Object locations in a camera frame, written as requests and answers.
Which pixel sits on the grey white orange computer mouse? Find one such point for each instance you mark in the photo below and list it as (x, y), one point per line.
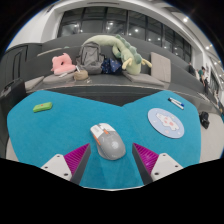
(108, 141)

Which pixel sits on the long green dragon plush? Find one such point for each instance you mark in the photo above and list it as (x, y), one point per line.
(128, 55)

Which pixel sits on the black suitcase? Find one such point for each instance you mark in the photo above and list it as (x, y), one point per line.
(13, 93)

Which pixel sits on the white marker pen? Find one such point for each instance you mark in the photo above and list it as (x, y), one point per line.
(176, 104)

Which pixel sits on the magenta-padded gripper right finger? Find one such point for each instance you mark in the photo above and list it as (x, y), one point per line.
(163, 165)

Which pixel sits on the black bag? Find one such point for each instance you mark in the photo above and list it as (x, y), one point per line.
(204, 120)

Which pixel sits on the upright grey square cushion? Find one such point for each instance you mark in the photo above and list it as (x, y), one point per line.
(160, 67)

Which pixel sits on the grey backpack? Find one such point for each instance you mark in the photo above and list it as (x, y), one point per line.
(90, 56)

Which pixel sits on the tan round pouch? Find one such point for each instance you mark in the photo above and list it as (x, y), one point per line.
(80, 75)

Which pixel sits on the dark blue patterned bag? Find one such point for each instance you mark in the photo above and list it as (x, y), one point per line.
(111, 66)

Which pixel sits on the flat grey seat cushion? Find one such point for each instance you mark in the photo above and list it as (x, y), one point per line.
(143, 79)
(56, 78)
(34, 83)

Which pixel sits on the pink plush cushion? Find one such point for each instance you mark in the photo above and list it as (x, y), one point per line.
(62, 65)

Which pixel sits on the white marker with blue cap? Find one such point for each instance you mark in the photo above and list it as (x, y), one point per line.
(176, 101)

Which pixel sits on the round light blue mouse pad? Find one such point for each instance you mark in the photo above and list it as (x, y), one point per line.
(165, 122)

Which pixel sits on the person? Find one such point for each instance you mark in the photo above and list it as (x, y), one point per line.
(191, 69)
(202, 74)

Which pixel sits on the large dark glass window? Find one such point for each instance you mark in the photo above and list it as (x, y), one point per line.
(133, 26)

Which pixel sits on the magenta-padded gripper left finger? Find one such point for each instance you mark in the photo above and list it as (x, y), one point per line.
(60, 165)

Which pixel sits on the green eraser block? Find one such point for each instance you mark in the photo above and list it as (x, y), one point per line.
(42, 107)

